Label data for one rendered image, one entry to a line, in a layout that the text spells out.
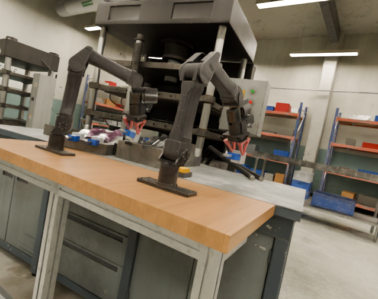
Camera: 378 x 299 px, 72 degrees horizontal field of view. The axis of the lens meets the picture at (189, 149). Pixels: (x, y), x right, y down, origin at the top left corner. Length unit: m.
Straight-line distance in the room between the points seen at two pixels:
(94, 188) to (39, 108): 4.79
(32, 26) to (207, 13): 7.16
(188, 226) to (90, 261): 1.02
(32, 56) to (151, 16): 3.72
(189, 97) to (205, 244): 0.45
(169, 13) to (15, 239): 1.91
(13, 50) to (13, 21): 3.10
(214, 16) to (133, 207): 1.68
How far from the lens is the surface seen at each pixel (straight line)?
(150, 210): 0.64
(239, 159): 1.14
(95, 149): 1.37
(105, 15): 2.70
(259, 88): 1.99
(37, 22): 8.96
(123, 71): 1.24
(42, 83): 5.51
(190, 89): 0.83
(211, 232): 0.56
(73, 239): 1.60
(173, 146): 0.82
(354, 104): 7.78
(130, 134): 1.27
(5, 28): 8.61
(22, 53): 5.73
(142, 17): 2.43
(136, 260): 1.35
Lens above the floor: 0.98
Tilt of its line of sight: 3 degrees down
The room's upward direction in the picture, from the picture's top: 11 degrees clockwise
